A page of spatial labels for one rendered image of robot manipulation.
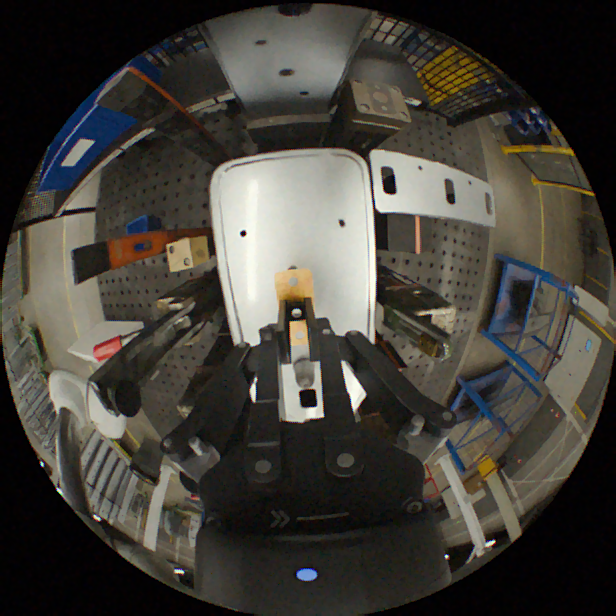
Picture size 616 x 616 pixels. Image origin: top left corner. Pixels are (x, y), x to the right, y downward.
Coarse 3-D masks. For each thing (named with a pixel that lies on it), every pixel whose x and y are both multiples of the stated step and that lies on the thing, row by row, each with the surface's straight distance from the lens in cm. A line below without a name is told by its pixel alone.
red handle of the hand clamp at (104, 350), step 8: (184, 320) 27; (144, 328) 28; (176, 328) 27; (184, 328) 28; (120, 336) 29; (128, 336) 28; (104, 344) 30; (112, 344) 29; (120, 344) 28; (96, 352) 30; (104, 352) 29; (112, 352) 29
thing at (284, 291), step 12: (276, 276) 21; (288, 276) 21; (300, 276) 21; (276, 288) 22; (288, 288) 22; (300, 288) 22; (312, 288) 22; (288, 300) 22; (300, 300) 22; (312, 300) 22; (288, 312) 21; (300, 312) 22; (300, 324) 23
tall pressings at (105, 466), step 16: (96, 432) 474; (96, 448) 507; (96, 464) 487; (112, 464) 509; (96, 480) 505; (112, 480) 520; (128, 480) 548; (96, 496) 544; (112, 496) 560; (128, 496) 524; (96, 512) 554; (112, 512) 545
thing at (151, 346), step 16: (192, 304) 27; (160, 320) 25; (176, 320) 25; (144, 336) 22; (160, 336) 24; (176, 336) 26; (128, 352) 20; (144, 352) 22; (160, 352) 24; (112, 368) 19; (128, 368) 21; (144, 368) 22; (96, 384) 18; (112, 384) 19; (128, 384) 17; (144, 384) 21; (112, 400) 17; (128, 400) 17; (128, 416) 18
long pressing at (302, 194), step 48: (240, 192) 30; (288, 192) 29; (336, 192) 29; (240, 240) 29; (288, 240) 28; (336, 240) 29; (240, 288) 30; (336, 288) 30; (240, 336) 33; (288, 384) 37
